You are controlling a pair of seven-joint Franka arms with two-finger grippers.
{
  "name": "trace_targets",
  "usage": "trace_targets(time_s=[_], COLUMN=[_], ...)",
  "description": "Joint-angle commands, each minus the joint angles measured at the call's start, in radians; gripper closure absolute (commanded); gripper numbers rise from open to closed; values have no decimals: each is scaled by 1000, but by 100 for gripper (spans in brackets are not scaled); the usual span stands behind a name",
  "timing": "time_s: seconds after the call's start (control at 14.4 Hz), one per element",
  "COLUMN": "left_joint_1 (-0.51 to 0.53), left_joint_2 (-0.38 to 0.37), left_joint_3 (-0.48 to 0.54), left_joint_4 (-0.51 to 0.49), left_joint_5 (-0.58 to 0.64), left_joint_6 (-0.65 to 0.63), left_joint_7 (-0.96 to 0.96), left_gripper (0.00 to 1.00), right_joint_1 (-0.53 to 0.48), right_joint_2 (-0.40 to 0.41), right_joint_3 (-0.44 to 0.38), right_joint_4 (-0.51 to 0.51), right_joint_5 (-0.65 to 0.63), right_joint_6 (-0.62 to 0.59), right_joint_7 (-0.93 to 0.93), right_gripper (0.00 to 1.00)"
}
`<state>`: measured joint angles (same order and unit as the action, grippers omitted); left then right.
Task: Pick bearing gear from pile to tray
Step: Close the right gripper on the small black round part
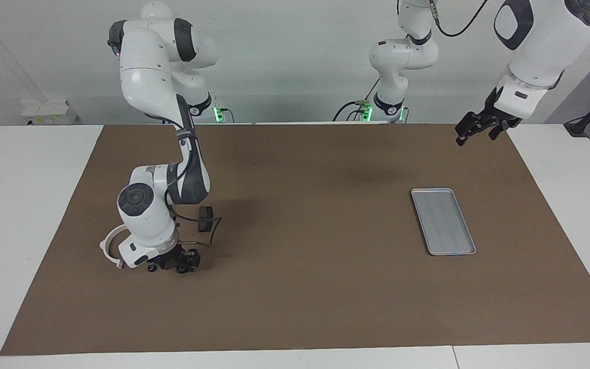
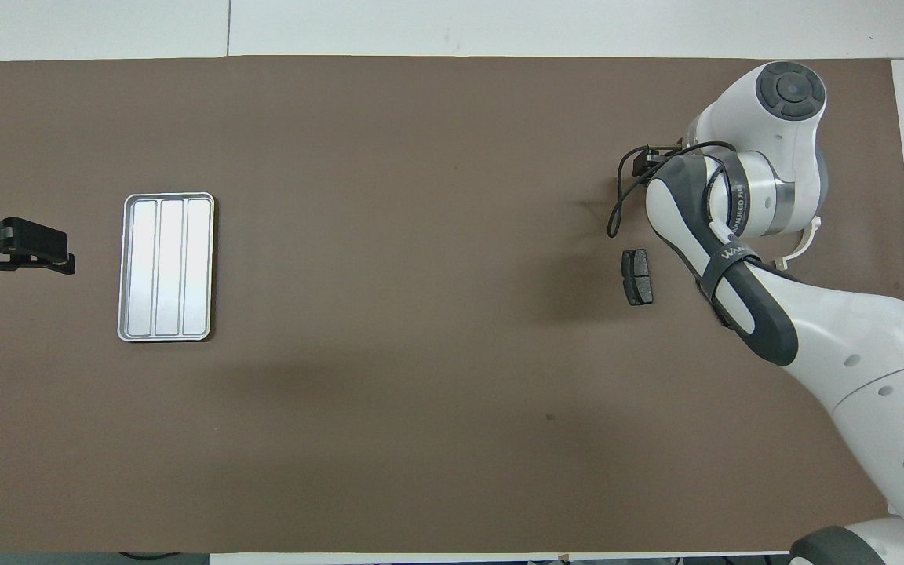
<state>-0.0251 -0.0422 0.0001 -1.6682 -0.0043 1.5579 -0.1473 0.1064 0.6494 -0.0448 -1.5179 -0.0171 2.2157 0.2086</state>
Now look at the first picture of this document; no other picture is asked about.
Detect silver metal tray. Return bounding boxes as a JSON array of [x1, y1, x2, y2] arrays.
[[411, 188, 477, 256]]

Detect brown table mat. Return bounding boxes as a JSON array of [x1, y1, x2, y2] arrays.
[[0, 123, 590, 356]]

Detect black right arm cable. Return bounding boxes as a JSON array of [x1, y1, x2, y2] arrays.
[[171, 205, 223, 248]]

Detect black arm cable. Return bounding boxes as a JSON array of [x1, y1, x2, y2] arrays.
[[427, 0, 489, 38], [171, 205, 223, 248]]

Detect white half ring bracket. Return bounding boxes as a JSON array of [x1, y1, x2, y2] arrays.
[[99, 224, 124, 270]]

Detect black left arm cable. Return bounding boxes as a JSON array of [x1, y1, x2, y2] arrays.
[[427, 0, 489, 38]]

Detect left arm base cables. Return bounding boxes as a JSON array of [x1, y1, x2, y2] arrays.
[[332, 77, 382, 122]]

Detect white wall socket box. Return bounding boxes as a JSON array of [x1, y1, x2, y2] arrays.
[[21, 100, 79, 126]]

